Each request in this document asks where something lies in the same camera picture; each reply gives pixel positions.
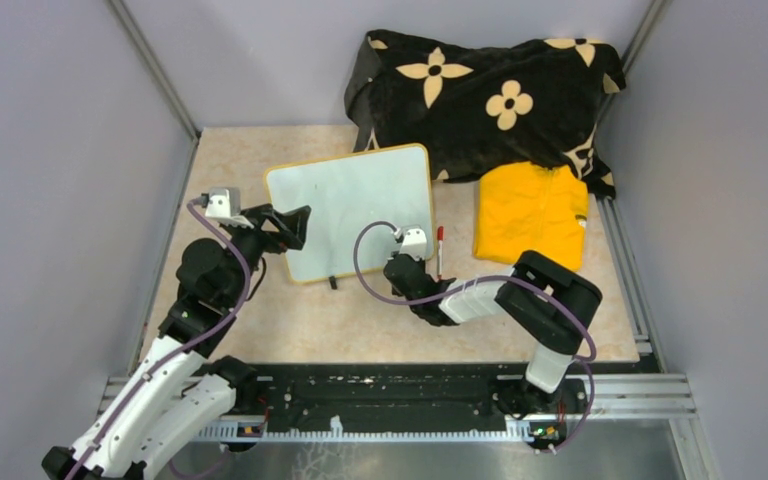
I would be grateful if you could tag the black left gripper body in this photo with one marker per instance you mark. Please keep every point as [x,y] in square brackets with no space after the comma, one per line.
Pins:
[272,241]

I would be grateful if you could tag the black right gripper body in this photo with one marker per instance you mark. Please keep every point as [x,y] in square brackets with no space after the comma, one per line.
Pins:
[420,262]

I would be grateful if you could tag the whiteboard with yellow rim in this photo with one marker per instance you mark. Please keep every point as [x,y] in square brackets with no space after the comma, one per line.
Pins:
[346,194]

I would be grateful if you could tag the red capped marker pen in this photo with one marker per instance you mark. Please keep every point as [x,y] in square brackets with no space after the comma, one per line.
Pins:
[440,253]

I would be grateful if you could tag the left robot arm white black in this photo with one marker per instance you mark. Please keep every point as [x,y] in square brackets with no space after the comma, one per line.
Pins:
[176,391]

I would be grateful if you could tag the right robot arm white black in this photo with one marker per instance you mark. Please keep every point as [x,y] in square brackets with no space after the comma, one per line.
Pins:
[552,303]

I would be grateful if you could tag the folded yellow garment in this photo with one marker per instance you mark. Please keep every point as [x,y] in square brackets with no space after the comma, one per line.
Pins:
[523,207]

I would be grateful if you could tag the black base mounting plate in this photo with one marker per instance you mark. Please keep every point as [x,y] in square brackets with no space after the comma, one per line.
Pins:
[414,398]

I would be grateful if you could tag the black blanket with beige flowers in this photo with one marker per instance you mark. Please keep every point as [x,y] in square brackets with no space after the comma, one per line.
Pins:
[476,109]

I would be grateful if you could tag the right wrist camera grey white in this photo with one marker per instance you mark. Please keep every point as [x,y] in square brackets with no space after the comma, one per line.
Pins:
[411,241]

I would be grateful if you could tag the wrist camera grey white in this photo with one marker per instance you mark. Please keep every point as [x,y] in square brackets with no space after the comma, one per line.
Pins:
[223,206]
[411,241]

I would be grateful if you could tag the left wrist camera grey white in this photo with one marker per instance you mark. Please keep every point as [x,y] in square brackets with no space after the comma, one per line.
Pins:
[223,206]

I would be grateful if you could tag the aluminium corner post left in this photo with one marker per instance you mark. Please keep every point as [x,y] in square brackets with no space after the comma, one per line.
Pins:
[153,67]

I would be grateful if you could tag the aluminium corner post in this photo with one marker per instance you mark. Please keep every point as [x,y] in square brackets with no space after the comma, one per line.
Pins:
[153,67]
[653,15]

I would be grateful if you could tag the aluminium frame rail front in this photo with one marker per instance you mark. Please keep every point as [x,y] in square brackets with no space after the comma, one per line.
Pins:
[653,397]

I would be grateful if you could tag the aluminium side rail right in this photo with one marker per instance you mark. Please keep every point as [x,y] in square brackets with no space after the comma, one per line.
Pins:
[645,332]

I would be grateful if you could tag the aluminium corner post right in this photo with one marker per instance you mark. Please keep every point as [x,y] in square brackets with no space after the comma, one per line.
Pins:
[653,15]

